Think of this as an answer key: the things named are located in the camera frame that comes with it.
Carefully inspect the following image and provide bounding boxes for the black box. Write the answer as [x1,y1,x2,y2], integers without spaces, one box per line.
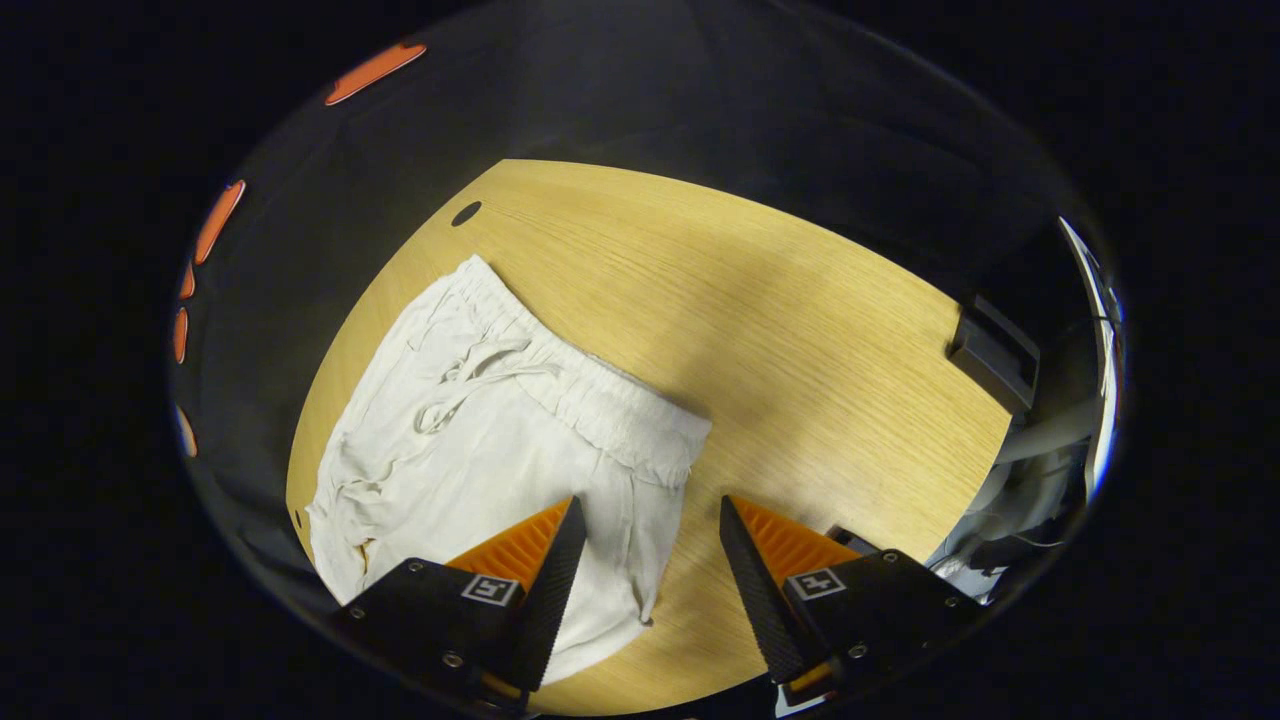
[947,295,1041,416]

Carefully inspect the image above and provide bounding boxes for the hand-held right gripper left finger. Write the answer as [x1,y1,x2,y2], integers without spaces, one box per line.
[330,495,588,716]

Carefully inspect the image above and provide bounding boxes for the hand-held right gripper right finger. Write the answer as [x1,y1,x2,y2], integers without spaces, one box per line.
[720,494,986,706]

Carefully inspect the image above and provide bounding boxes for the white jeans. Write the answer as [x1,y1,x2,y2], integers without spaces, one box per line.
[305,255,713,686]

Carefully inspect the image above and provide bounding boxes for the black backdrop cloth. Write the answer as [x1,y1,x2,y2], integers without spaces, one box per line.
[170,0,1101,621]

